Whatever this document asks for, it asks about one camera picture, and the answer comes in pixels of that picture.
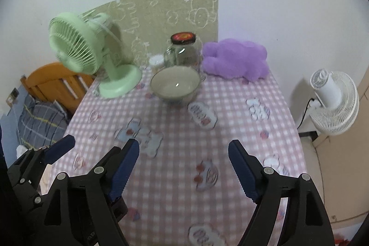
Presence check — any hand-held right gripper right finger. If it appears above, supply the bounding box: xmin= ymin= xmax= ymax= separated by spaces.
xmin=228 ymin=139 xmax=335 ymax=246

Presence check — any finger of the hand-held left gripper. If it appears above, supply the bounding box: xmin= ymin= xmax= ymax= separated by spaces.
xmin=110 ymin=196 xmax=129 ymax=220
xmin=7 ymin=135 xmax=76 ymax=195

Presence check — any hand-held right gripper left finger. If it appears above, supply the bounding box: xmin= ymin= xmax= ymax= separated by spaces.
xmin=35 ymin=138 xmax=140 ymax=246

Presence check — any cream bowl with blue print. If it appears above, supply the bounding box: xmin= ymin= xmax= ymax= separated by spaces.
xmin=150 ymin=66 xmax=201 ymax=109

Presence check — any blue plaid bedding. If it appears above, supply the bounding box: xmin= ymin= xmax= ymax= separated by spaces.
xmin=16 ymin=93 xmax=70 ymax=148

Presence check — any white plastic bag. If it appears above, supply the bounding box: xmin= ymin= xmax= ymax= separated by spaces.
xmin=16 ymin=144 xmax=29 ymax=158

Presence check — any pink checkered tablecloth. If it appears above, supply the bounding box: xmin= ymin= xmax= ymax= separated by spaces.
xmin=40 ymin=63 xmax=307 ymax=246

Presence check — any beige cabinet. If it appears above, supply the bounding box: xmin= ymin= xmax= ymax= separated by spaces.
xmin=298 ymin=67 xmax=369 ymax=223

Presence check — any green desk fan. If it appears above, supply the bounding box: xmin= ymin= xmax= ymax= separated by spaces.
xmin=48 ymin=12 xmax=142 ymax=98

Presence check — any white desk fan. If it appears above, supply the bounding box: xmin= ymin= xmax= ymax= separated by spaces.
xmin=310 ymin=68 xmax=359 ymax=135

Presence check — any small white container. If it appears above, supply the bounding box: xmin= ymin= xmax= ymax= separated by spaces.
xmin=149 ymin=54 xmax=165 ymax=68

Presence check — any purple plush toy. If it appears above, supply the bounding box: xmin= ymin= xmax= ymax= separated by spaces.
xmin=201 ymin=39 xmax=271 ymax=83

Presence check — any glass jar with dark lid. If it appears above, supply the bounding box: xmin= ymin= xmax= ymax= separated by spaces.
xmin=164 ymin=32 xmax=203 ymax=68

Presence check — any black fan cable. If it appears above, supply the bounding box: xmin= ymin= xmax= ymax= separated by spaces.
xmin=297 ymin=98 xmax=315 ymax=130

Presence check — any green printed wall mat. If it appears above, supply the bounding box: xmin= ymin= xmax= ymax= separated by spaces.
xmin=79 ymin=0 xmax=220 ymax=68

